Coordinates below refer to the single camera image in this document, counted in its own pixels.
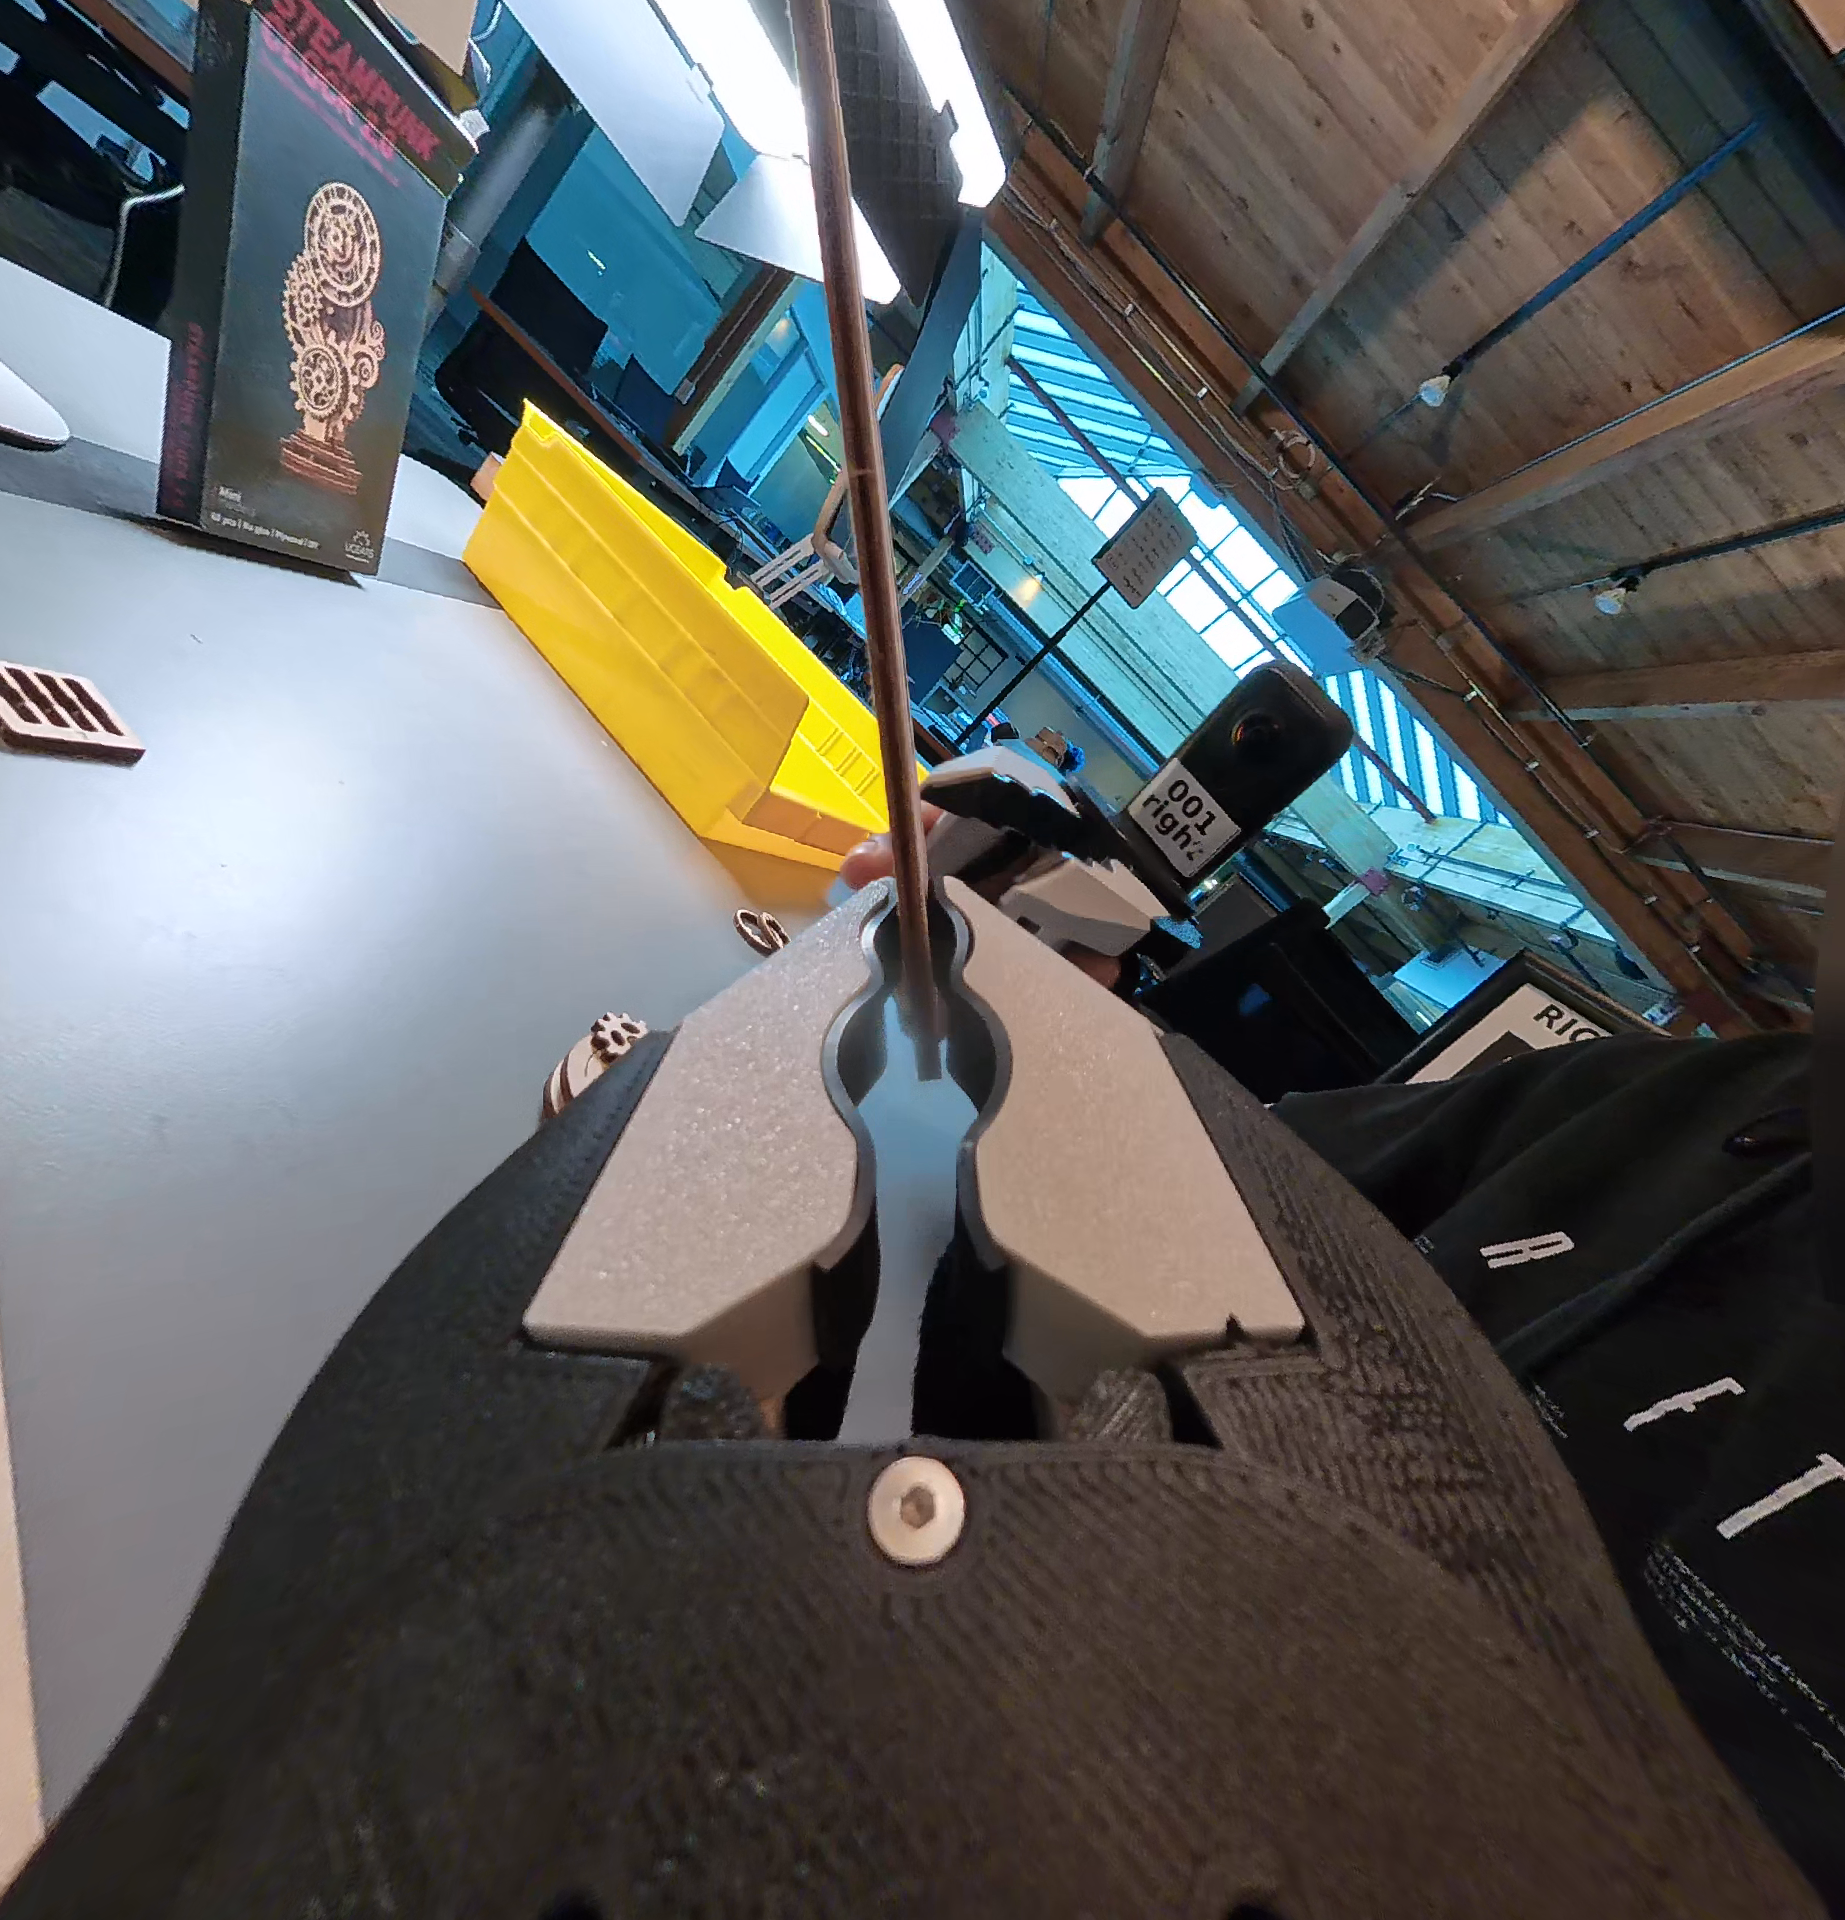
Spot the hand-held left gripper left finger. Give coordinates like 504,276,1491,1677
519,875,913,1433

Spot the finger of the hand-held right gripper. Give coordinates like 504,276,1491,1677
995,854,1177,958
921,750,1086,824

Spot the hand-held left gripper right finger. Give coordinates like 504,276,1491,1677
935,875,1309,1419

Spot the wooden ring base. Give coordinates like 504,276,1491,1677
541,1019,669,1118

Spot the yellow plastic bin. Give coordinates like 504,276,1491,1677
462,397,824,842
706,682,931,875

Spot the grey desk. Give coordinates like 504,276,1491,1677
0,240,924,1816

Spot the person's right hand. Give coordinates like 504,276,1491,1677
836,800,953,907

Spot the grey ceiling mounted unit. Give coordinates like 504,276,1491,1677
1305,561,1395,654

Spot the black equipment case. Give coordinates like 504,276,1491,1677
1147,884,1419,1104

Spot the hanging white sign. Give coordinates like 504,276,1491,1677
1096,486,1198,608

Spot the black framed white sign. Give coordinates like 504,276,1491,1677
1381,952,1673,1089

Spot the black clock kit box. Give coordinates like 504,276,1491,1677
157,0,481,579

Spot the white monitor stand base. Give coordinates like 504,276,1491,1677
0,321,73,451

